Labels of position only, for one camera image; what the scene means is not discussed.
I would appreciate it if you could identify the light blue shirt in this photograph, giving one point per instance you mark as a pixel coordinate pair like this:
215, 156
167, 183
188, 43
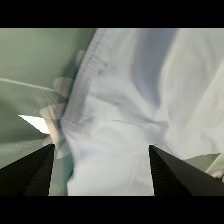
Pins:
126, 110

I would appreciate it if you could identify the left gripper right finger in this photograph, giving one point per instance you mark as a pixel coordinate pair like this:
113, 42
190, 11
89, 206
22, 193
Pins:
176, 176

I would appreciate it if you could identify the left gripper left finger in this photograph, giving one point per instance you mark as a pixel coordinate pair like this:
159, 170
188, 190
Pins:
31, 176

